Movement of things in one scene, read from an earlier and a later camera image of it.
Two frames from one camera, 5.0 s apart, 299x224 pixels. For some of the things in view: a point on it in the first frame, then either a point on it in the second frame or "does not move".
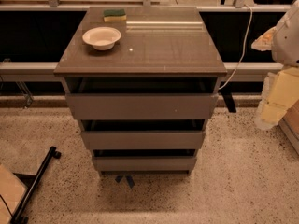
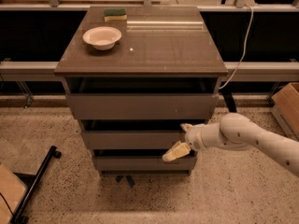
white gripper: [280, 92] → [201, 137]
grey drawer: [143, 134] does not move
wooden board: [12, 189] does not move
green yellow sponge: [113, 15] does not move
